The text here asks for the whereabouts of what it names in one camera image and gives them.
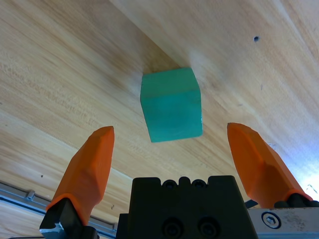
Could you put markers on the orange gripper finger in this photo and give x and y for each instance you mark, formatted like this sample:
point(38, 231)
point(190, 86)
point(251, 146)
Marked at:
point(84, 179)
point(261, 171)

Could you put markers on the green wooden block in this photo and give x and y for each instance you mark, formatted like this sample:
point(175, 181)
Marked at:
point(172, 109)

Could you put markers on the aluminium rail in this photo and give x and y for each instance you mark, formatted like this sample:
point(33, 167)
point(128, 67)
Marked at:
point(22, 199)

